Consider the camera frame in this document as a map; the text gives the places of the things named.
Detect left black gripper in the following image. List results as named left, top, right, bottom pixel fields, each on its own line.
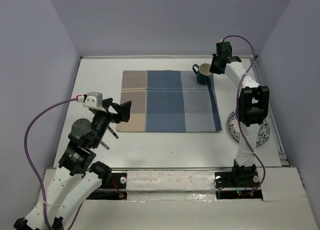
left=91, top=97, right=133, bottom=148

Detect green mug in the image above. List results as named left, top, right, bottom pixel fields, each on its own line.
left=192, top=63, right=212, bottom=85

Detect blue and beige cloth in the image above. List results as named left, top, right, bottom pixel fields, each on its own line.
left=116, top=70, right=222, bottom=133

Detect blue floral plate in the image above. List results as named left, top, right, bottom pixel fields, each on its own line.
left=227, top=110, right=271, bottom=147

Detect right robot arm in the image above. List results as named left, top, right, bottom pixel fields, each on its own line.
left=210, top=40, right=270, bottom=190

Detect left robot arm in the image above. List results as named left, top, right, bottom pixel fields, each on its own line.
left=13, top=92, right=132, bottom=230

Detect metal fork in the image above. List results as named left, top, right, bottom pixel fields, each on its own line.
left=107, top=126, right=119, bottom=139

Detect metal knife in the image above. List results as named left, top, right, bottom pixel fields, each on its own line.
left=100, top=140, right=110, bottom=150

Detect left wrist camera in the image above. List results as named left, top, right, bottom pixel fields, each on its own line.
left=83, top=92, right=103, bottom=109

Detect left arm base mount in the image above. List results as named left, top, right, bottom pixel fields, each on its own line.
left=86, top=171, right=128, bottom=201

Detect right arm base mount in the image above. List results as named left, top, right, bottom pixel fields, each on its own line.
left=213, top=171, right=263, bottom=200

